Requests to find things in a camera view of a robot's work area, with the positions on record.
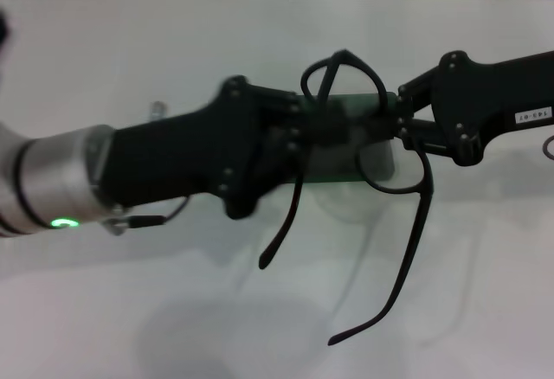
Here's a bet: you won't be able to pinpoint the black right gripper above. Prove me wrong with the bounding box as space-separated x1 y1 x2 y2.
371 49 554 168

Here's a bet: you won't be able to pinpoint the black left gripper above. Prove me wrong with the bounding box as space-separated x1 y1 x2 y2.
111 74 266 221

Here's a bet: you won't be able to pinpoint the black glasses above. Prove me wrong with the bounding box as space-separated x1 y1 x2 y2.
257 48 435 347

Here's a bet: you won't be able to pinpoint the green glasses case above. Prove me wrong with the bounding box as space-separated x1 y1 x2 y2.
297 90 399 185

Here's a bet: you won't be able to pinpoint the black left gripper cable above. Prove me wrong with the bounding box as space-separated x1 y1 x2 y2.
102 196 192 236

